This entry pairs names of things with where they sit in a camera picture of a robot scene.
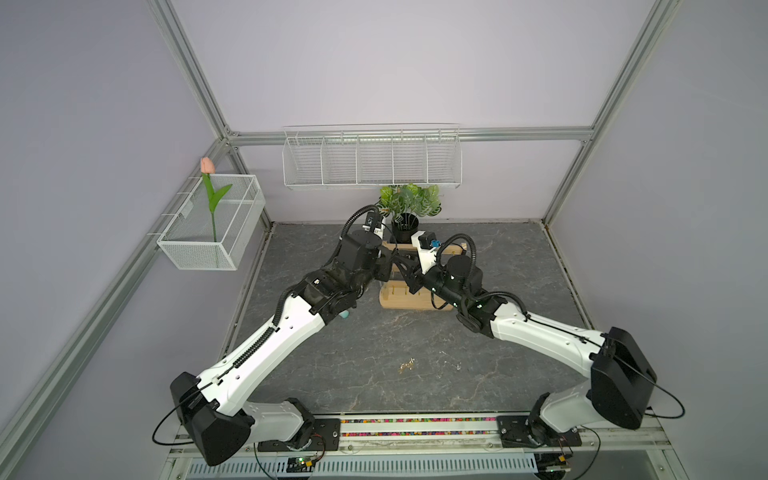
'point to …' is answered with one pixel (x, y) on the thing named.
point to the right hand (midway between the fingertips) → (397, 253)
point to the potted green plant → (404, 204)
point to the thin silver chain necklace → (458, 365)
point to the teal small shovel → (344, 314)
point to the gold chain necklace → (408, 365)
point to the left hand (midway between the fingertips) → (383, 249)
